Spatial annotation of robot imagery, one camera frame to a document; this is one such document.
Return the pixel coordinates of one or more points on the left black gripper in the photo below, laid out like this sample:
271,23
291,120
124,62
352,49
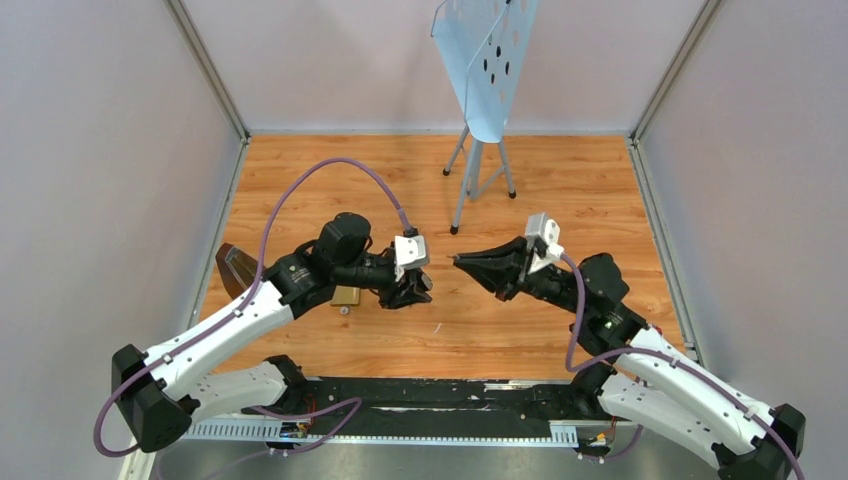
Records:
395,296

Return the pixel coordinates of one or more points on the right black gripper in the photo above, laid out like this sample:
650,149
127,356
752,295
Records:
497,269

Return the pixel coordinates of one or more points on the large brass padlock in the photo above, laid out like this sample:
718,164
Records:
346,296

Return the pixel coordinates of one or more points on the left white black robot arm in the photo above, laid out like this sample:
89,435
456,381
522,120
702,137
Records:
163,390

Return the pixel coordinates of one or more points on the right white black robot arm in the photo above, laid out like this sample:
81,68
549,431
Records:
626,367

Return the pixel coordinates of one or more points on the light blue music stand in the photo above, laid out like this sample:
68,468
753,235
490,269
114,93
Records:
482,45

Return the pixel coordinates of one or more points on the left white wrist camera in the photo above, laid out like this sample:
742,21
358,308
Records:
411,252

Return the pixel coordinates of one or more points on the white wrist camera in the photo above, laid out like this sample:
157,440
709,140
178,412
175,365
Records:
411,252
542,241

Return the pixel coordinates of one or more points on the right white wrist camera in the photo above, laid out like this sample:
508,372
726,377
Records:
542,241

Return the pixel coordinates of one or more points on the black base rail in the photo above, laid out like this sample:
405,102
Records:
551,401

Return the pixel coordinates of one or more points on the white slotted cable duct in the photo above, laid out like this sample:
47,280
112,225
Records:
393,428

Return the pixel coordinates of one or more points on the aluminium frame post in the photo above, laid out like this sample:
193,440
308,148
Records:
193,38

